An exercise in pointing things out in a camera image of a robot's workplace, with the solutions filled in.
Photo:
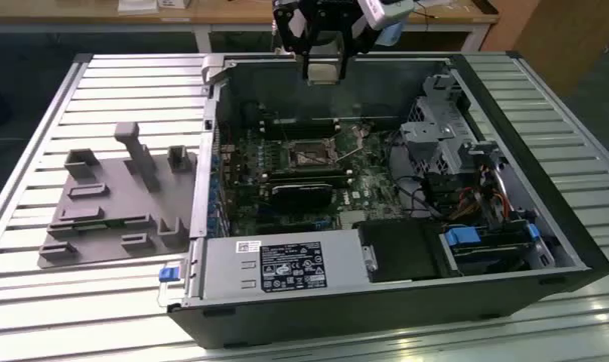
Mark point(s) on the CPU socket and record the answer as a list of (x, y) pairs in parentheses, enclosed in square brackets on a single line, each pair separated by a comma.
[(308, 154)]

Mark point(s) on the white box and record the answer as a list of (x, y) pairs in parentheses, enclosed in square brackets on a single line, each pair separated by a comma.
[(172, 3), (137, 7)]

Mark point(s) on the black rating label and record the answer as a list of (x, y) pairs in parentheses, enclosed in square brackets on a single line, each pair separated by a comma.
[(291, 267)]

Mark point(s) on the metal drive cage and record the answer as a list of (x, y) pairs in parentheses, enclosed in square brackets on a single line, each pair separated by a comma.
[(430, 143)]

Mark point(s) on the wooden cabinet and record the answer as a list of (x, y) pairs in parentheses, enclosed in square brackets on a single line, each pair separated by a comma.
[(570, 37)]

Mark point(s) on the grey power supply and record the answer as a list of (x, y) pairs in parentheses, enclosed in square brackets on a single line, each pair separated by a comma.
[(223, 271)]

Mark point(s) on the blue case latch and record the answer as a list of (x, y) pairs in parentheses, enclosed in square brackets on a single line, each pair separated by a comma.
[(168, 274)]

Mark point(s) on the silver CPU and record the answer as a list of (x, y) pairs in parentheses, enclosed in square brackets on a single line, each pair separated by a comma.
[(323, 73)]

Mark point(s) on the small silver heat sink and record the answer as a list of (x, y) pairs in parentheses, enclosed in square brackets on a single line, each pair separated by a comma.
[(351, 218)]

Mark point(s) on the grey parts rack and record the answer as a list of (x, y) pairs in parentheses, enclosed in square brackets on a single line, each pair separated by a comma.
[(112, 188)]

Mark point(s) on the wooden desk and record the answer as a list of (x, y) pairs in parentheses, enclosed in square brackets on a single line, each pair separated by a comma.
[(208, 17)]

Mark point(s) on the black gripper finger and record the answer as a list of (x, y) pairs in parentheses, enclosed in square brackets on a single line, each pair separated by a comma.
[(343, 68), (307, 68)]

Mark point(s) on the green motherboard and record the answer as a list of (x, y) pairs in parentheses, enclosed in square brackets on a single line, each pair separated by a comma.
[(369, 184)]

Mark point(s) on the blue disk carrier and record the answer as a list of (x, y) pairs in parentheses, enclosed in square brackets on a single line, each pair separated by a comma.
[(462, 235)]

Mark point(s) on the black PC case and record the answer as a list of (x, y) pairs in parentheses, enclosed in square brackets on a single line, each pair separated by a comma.
[(334, 320)]

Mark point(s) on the green RAM stick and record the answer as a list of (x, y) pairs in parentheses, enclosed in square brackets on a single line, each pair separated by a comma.
[(103, 225)]

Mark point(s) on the black graphics card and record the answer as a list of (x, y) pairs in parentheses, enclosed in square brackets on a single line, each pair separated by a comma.
[(303, 196)]

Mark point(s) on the black drive bay box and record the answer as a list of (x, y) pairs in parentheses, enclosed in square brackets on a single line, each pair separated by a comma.
[(405, 249)]

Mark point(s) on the white barcode sticker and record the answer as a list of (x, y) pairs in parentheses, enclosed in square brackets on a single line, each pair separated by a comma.
[(246, 245)]

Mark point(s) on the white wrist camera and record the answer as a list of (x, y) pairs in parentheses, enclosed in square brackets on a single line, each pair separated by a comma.
[(385, 13)]

